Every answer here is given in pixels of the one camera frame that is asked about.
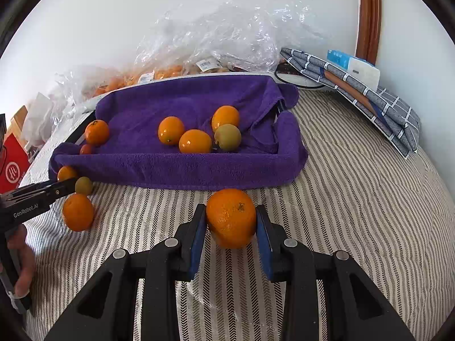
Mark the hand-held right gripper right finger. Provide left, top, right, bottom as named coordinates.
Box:
left=255, top=204, right=416, bottom=341

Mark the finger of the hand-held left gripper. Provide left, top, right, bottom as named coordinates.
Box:
left=7, top=178, right=78, bottom=207

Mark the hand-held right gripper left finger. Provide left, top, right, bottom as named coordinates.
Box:
left=44, top=204, right=208, bottom=341

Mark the small smooth orange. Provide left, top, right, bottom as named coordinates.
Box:
left=212, top=105, right=240, bottom=132
left=57, top=166, right=79, bottom=182
left=158, top=116, right=185, bottom=146
left=178, top=129, right=213, bottom=154

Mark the small green round fruit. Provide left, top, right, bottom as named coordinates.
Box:
left=214, top=124, right=242, bottom=151
left=75, top=176, right=94, bottom=197

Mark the large mandarin orange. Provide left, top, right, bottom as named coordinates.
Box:
left=62, top=194, right=95, bottom=232
left=84, top=120, right=110, bottom=146
left=206, top=188, right=257, bottom=250

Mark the purple cloth covered box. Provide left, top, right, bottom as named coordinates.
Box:
left=49, top=74, right=308, bottom=190

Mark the person's left hand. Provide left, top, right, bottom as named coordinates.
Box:
left=6, top=224, right=37, bottom=298

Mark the red paper bag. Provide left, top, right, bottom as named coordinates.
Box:
left=0, top=133, right=31, bottom=194

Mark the white plastic bag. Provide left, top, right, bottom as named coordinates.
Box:
left=20, top=92, right=58, bottom=147

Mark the striped bed mattress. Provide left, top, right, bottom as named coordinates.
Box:
left=21, top=87, right=455, bottom=341

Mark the empty clear plastic bag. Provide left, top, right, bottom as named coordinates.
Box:
left=53, top=67, right=94, bottom=116

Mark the clear bag of oranges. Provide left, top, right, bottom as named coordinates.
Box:
left=82, top=65, right=187, bottom=97

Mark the black rimmed round object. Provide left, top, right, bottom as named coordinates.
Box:
left=274, top=62, right=326, bottom=90

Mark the grey checked folded cloth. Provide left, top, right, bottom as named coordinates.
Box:
left=280, top=47, right=422, bottom=159

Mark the white small box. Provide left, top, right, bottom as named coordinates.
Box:
left=347, top=57, right=381, bottom=92

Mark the blue tissue packet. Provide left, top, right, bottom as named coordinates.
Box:
left=326, top=49, right=357, bottom=70

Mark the crumpled clear plastic bag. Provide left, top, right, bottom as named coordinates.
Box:
left=135, top=0, right=322, bottom=76

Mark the brown wooden door frame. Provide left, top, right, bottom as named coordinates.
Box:
left=355, top=0, right=383, bottom=66

